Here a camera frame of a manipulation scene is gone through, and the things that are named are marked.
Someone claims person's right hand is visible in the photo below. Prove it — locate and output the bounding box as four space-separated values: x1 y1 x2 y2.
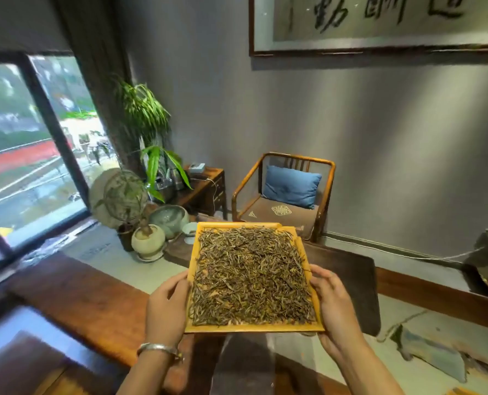
309 264 370 360

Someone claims person's left hand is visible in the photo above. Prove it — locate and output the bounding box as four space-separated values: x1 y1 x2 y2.
145 270 192 348

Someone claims yellow wooden tray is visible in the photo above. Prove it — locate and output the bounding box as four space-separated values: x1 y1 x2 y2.
185 221 325 335

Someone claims person's right forearm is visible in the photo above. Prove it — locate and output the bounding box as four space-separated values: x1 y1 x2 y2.
330 342 406 395

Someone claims person's left forearm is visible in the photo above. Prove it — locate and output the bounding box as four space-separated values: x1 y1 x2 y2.
115 345 184 395

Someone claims round white plant pot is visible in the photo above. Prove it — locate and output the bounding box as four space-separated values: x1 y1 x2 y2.
131 224 167 262

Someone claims green glazed ceramic bowl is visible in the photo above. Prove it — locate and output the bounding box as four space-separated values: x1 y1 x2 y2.
149 205 190 241

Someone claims dark plant pot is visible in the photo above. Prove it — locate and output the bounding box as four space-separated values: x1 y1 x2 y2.
117 223 136 253

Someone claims pile of dried tea leaves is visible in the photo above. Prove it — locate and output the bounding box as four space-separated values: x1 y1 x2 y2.
189 227 317 327

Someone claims brown seat cushion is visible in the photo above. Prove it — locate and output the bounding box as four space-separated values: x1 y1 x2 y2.
240 196 320 240

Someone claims wooden armchair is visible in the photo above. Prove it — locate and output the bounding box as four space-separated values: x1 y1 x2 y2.
231 151 337 243

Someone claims dark wooden side table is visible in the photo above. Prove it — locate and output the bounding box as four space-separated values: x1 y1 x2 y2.
173 166 228 221

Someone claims blue cushion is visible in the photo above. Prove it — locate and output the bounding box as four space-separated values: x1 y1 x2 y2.
262 165 323 210

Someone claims small bonsai tree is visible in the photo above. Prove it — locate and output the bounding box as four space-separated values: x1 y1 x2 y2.
94 170 154 237

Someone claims metal kettle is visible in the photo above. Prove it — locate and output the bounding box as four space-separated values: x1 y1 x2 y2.
155 168 187 203

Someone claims tall green leafy plant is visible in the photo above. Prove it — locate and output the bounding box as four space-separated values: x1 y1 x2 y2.
111 76 193 204

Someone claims dark curtain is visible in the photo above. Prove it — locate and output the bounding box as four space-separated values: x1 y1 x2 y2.
51 0 146 178

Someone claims framed calligraphy artwork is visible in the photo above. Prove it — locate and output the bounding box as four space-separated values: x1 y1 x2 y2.
248 0 488 57

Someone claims silver bracelet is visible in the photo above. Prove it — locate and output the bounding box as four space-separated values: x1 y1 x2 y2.
136 342 185 363

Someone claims black window frame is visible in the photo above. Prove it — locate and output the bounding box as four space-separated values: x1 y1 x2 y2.
0 50 92 284

